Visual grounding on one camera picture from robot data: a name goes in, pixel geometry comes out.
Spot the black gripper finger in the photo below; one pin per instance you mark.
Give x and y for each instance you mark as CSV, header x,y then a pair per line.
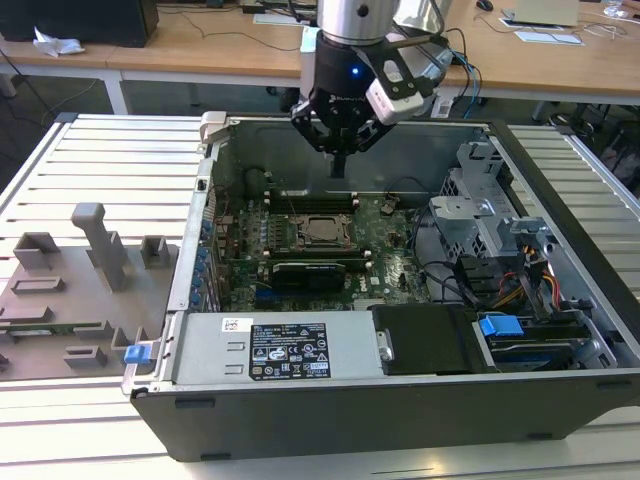
x,y
370,135
312,130

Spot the silver CPU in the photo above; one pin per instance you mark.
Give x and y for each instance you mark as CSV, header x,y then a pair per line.
x,y
324,229

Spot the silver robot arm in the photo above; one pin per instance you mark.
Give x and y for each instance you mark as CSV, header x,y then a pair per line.
x,y
350,20

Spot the black RAM slot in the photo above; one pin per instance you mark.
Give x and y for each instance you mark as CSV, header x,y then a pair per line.
x,y
320,253
357,262
310,200
310,206

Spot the CPU socket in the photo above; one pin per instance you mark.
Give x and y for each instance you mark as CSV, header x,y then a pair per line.
x,y
301,232

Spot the white power adapter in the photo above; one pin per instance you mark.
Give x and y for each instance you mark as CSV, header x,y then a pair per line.
x,y
442,106

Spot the grey metal drive cage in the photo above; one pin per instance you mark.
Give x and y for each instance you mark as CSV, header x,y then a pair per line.
x,y
475,170

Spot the wooden desk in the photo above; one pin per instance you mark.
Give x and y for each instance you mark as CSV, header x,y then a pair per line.
x,y
210,50
60,62

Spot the green motherboard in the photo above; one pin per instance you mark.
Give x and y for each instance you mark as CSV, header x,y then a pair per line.
x,y
395,280

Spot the black computer mouse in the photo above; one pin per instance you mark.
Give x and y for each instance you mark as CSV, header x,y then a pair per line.
x,y
484,4

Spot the silver chipset heatsink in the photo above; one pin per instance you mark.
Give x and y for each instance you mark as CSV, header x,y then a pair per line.
x,y
362,304

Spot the silver laptop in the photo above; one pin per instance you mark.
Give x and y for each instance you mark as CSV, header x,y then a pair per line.
x,y
542,12

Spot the black plastic shroud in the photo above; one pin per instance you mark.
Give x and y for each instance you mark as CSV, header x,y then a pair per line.
x,y
425,340

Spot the hard disk in blue carrier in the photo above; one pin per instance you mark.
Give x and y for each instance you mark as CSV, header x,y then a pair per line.
x,y
500,325

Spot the grey power supply with label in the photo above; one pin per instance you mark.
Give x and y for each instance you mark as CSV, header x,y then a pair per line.
x,y
210,350

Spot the black computer tower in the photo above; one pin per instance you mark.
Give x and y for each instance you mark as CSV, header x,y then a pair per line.
x,y
75,20

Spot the crumpled white paper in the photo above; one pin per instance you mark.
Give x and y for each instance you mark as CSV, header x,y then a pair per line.
x,y
57,42

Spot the grey parts rack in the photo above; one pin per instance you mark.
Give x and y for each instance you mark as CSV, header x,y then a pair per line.
x,y
90,300

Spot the blue case latch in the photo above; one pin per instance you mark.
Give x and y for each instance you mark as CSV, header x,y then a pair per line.
x,y
137,354

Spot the black open PC case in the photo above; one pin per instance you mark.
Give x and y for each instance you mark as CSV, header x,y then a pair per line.
x,y
350,425

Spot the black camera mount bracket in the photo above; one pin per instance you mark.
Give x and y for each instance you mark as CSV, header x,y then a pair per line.
x,y
400,75

